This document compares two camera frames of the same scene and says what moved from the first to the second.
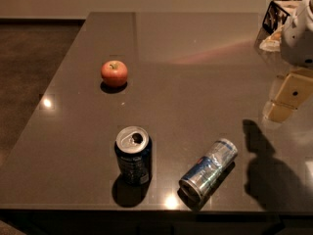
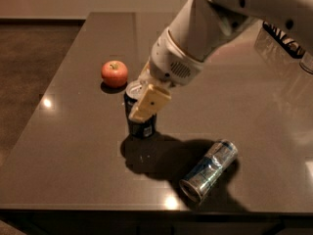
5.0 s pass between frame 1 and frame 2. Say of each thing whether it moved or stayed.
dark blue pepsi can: moved
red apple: stayed
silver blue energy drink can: stayed
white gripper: moved
